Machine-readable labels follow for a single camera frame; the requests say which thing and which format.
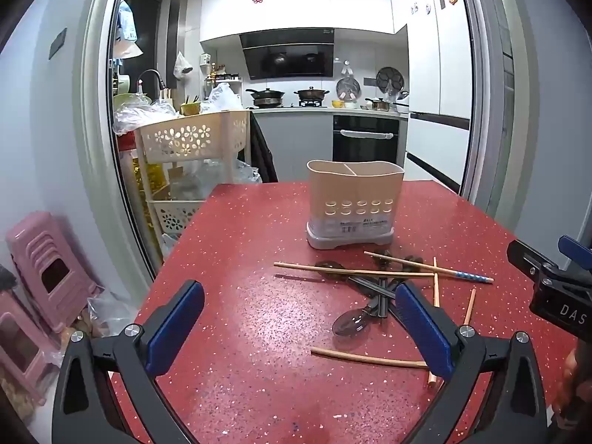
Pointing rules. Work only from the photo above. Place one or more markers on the small metal lidded pot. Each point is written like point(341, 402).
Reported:
point(379, 105)

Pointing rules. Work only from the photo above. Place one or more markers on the black wok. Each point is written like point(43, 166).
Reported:
point(267, 95)

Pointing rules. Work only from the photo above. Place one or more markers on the dark translucent spoon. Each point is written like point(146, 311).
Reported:
point(329, 268)
point(350, 324)
point(413, 261)
point(384, 256)

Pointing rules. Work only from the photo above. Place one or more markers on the black multi-hole pan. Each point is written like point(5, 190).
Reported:
point(390, 78)

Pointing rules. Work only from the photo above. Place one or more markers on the dark wall switch panel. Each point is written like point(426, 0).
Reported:
point(57, 44)

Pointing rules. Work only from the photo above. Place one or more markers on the pink plastic stool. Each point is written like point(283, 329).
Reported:
point(46, 259)
point(21, 347)

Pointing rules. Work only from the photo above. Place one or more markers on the white seasoning rack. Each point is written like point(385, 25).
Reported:
point(222, 78)

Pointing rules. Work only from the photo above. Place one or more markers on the green basin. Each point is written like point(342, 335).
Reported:
point(127, 100)

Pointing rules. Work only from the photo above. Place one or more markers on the round metal strainer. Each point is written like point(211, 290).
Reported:
point(348, 87)

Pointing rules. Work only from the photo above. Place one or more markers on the white wall cabinets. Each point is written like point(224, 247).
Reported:
point(296, 14)

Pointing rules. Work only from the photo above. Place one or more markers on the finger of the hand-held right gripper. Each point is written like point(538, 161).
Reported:
point(573, 246)
point(522, 254)

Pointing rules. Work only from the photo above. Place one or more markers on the plastic bag with food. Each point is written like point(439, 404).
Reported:
point(111, 314)

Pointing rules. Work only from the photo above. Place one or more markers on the black kitchen faucet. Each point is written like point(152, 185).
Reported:
point(147, 72)

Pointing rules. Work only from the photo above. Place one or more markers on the brown cooking pot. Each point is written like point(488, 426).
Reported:
point(311, 93)

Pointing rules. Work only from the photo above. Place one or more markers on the grey base cabinets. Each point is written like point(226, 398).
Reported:
point(296, 143)

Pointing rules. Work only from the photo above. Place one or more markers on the blue hanging bag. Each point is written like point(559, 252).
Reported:
point(127, 21)

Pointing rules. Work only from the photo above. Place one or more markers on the beige plastic storage rack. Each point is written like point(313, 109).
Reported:
point(185, 136)

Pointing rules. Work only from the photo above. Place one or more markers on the black built-in oven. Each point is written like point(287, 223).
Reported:
point(365, 143)

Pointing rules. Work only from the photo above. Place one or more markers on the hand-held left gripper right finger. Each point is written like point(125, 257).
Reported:
point(423, 328)

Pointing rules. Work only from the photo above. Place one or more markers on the black range hood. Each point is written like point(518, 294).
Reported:
point(286, 55)

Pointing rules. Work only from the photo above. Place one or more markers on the white rice cooker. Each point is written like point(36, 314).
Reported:
point(403, 101)

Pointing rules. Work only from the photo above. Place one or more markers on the yellow oil bottle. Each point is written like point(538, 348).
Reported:
point(148, 178)

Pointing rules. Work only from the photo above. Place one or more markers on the white refrigerator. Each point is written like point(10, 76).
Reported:
point(437, 78)

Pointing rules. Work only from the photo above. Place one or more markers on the person's right hand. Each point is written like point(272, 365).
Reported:
point(571, 365)

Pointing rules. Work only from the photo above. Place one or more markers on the wooden chopstick with blue pattern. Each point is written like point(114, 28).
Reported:
point(444, 270)

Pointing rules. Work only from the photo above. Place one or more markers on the clear plastic bags in rack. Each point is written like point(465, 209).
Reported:
point(208, 178)

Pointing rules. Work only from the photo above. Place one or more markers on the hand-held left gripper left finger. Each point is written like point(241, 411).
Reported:
point(178, 323)

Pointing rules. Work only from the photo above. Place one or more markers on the hanging plastic bag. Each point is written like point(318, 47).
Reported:
point(182, 67)

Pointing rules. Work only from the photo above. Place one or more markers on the beige plastic utensil holder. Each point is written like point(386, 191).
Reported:
point(354, 194)

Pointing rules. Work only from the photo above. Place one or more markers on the clear crumpled plastic bags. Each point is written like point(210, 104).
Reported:
point(138, 118)

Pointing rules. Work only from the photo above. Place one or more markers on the white plastic bag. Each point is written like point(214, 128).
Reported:
point(224, 97)

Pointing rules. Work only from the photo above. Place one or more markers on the black hanging jacket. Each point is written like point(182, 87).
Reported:
point(263, 152)

